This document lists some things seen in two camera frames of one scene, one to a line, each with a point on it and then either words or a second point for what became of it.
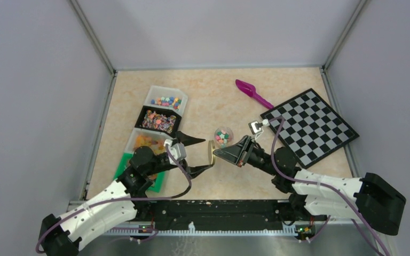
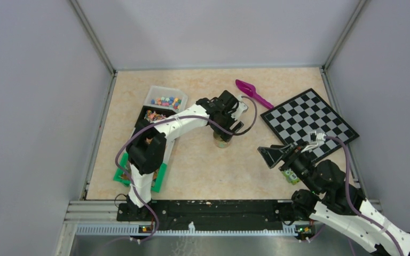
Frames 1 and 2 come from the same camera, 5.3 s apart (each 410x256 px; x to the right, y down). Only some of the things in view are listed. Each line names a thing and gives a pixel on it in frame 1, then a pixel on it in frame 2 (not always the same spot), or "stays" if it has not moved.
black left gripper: [193, 172] → [224, 133]
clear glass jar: [223, 137] stays
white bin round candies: [167, 98] stays
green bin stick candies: [124, 162] stays
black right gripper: [238, 153] → [271, 156]
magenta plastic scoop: [250, 89] stays
